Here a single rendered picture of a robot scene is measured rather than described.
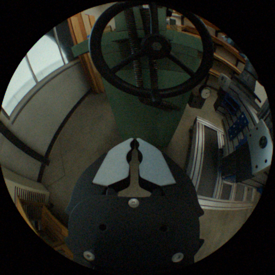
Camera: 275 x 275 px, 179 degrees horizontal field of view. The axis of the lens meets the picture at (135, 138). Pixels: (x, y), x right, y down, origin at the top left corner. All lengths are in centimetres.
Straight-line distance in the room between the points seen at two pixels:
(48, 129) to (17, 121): 56
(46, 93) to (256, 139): 180
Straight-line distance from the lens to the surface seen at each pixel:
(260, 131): 35
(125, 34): 31
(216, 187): 83
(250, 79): 75
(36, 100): 147
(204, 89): 45
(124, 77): 43
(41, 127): 149
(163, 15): 33
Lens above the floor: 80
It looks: 58 degrees down
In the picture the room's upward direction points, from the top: 7 degrees counter-clockwise
